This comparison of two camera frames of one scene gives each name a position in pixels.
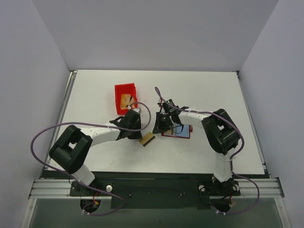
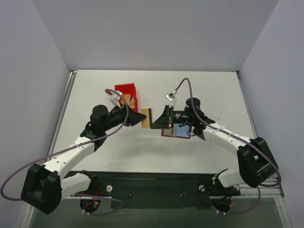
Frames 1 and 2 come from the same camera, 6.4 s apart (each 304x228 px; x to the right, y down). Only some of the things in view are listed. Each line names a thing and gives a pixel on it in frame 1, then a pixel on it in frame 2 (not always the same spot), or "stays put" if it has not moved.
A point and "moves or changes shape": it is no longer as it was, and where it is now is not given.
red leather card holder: [179, 130] stays put
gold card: [147, 139] moves or changes shape
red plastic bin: [128, 89] stays put
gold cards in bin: [126, 100] stays put
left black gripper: [137, 134] -> [128, 116]
